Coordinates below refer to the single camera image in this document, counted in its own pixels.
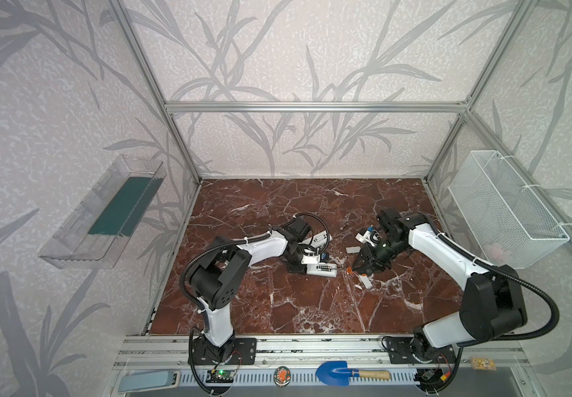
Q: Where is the right side wired circuit board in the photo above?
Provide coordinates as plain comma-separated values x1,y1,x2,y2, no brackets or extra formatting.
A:
414,368,451,394

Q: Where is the small tan circuit board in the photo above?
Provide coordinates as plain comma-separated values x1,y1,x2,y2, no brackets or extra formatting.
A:
470,357,497,371

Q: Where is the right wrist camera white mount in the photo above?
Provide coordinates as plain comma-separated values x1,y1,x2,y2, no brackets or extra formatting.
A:
355,227,381,247

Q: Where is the green led circuit board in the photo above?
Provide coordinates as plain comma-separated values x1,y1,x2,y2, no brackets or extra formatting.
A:
206,369,237,384

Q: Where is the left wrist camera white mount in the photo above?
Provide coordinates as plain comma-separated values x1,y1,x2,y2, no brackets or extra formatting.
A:
302,250,329,265

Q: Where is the small round orange gadget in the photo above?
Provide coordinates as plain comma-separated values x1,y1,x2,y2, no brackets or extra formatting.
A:
273,366,292,387

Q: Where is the clear plastic wall bin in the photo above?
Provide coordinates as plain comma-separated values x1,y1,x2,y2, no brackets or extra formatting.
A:
38,155,167,270

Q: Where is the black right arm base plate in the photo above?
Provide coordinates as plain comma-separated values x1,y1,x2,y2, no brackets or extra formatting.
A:
381,336,456,365

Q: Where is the grey flat device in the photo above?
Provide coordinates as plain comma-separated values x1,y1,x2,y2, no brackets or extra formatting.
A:
117,370,181,394

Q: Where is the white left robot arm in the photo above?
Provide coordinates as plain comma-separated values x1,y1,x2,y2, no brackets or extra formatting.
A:
180,213,337,351

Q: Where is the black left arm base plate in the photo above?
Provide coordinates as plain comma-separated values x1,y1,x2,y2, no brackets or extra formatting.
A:
188,336,257,366

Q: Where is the blue trowel wooden handle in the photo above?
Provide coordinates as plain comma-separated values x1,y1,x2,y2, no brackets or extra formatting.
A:
314,361,393,387

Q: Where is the pink object in basket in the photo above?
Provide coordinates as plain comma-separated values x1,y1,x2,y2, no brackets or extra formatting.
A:
483,243,509,265

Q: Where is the white remote with coloured buttons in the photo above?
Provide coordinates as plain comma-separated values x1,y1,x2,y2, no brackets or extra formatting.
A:
304,263,337,278

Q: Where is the white remote control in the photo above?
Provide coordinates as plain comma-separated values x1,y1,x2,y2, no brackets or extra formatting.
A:
308,232,332,248

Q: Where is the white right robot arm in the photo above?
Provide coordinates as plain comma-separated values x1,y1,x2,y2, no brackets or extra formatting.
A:
350,208,560,355

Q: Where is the white wire mesh basket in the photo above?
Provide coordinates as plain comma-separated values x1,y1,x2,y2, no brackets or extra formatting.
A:
448,151,570,270

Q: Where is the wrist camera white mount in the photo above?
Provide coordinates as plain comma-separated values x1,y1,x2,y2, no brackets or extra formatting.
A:
302,250,329,265
355,227,381,247

